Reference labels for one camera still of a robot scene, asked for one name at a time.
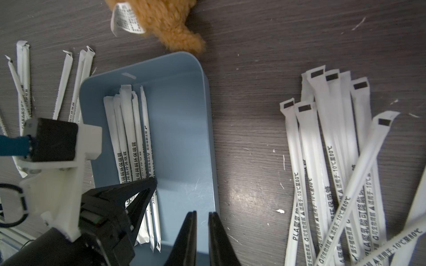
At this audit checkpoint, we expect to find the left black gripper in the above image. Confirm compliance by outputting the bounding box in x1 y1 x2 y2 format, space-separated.
3 177 157 266

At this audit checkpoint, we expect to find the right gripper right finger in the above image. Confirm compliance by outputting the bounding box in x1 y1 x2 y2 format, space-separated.
208 212 241 266

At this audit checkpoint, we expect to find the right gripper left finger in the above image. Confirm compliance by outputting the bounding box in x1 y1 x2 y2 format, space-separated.
164 211 197 266

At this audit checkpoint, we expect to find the pile straw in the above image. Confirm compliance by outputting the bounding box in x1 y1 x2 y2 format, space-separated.
315 111 400 266
53 50 73 120

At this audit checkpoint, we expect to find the blue plastic storage tray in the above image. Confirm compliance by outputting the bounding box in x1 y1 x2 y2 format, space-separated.
80 52 219 266

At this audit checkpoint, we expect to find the brown teddy bear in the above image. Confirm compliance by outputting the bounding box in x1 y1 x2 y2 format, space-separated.
105 0 206 55

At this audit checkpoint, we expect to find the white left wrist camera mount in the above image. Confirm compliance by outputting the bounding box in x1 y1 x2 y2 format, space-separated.
17 118 102 242

